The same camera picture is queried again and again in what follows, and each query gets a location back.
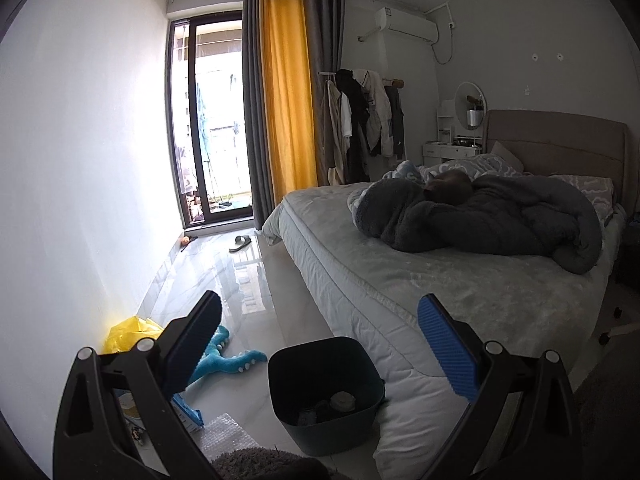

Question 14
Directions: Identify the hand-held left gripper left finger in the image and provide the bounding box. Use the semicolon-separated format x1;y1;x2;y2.
52;290;223;480

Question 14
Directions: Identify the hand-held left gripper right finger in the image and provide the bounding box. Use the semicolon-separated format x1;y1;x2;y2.
417;294;583;480

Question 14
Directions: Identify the dark trash bin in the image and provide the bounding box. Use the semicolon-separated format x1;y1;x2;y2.
267;336;387;457

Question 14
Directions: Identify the blue dinosaur plush toy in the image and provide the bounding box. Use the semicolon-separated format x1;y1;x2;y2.
187;325;268;393

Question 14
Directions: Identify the blue and white package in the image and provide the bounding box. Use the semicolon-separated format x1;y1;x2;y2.
112;385;206;433

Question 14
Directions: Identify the yellow plastic bag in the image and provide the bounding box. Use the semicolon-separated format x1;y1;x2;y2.
103;316;166;356

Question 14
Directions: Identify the bubble wrap sheet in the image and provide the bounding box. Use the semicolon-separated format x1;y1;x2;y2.
200;412;266;453

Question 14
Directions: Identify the dark grey fleece blanket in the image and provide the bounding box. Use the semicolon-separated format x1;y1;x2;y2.
356;172;603;275

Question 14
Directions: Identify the grey shaggy rug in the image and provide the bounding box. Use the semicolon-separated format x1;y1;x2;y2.
209;464;331;480

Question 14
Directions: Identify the grey cat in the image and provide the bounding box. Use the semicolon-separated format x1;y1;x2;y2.
424;169;473;206

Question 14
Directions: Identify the white chair base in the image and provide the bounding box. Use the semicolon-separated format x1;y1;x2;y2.
597;305;640;346

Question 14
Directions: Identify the blue patterned duvet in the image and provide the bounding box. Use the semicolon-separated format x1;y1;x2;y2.
349;154;615;228

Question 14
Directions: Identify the white vanity table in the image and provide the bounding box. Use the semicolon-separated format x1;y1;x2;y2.
422;140;485;161

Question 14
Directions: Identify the beige pillow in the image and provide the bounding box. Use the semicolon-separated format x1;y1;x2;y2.
489;141;525;171

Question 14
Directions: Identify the sliding glass door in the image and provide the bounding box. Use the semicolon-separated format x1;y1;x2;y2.
167;15;253;223

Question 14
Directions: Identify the white shelf organiser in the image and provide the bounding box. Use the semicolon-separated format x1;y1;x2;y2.
436;99;457;143

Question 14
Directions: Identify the white table lamp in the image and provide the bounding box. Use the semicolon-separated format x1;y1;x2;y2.
466;107;485;148

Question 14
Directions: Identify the dark green garment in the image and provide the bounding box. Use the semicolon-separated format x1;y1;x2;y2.
385;85;405;158

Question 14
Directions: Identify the black garment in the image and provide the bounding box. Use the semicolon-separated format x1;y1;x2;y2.
336;69;371;183

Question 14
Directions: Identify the white jacket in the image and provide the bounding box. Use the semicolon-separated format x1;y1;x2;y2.
352;70;393;157

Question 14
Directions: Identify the beige coat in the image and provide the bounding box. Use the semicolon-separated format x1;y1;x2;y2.
326;80;346;185

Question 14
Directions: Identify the wide grey curtain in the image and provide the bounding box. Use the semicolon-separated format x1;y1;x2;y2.
242;0;276;231

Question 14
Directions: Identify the round mirror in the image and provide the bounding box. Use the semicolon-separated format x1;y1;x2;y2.
454;81;487;133

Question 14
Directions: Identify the yellow curtain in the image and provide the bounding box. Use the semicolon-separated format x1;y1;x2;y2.
257;0;318;193

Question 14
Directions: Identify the clothes rack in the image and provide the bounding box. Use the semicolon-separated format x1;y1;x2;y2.
319;70;405;183

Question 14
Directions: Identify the white air conditioner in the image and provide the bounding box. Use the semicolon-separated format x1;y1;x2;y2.
375;6;440;43

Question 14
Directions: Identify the narrow grey curtain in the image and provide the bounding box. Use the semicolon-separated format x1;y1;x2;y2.
304;0;347;186

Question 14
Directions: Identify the air conditioner cable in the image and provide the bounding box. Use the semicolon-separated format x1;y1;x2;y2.
431;20;456;66

